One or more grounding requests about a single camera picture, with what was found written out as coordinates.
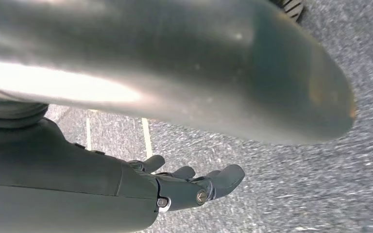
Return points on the black ribbed round stool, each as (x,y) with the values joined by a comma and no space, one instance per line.
(292,8)

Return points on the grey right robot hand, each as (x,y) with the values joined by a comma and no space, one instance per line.
(61,186)

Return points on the yellow floor tape square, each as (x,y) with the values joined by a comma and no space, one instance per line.
(147,138)

